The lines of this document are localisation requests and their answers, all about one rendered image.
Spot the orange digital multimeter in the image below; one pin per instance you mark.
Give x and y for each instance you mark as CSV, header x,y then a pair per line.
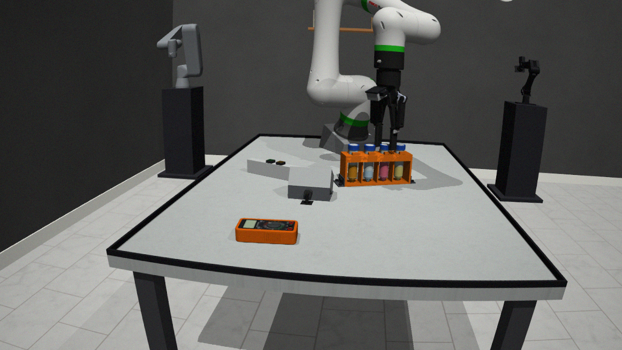
x,y
267,231

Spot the orange tube rack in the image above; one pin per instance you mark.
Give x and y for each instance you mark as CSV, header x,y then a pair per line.
x,y
376,157

